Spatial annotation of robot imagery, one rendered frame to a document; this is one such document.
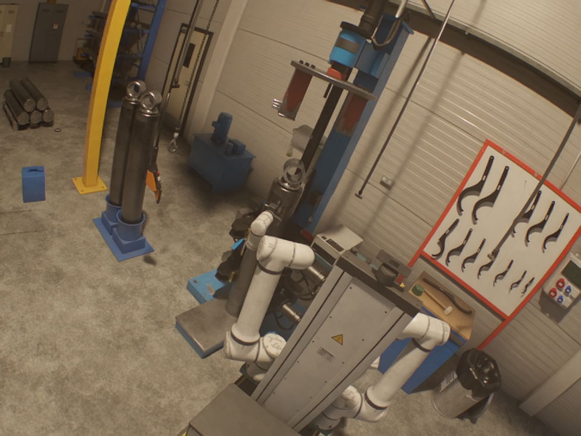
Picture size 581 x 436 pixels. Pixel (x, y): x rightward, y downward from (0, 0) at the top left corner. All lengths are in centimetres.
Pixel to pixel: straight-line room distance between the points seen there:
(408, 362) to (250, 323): 79
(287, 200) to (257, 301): 88
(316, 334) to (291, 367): 27
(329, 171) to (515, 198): 217
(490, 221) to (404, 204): 107
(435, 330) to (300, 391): 70
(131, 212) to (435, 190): 326
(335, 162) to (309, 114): 211
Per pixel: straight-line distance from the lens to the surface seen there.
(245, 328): 163
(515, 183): 374
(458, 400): 352
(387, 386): 173
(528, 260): 393
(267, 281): 146
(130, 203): 316
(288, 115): 202
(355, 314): 122
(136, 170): 297
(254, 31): 541
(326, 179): 250
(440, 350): 313
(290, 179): 219
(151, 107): 278
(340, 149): 243
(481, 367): 367
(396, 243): 411
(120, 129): 315
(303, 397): 166
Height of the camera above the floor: 234
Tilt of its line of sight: 28 degrees down
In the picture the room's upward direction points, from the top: 24 degrees clockwise
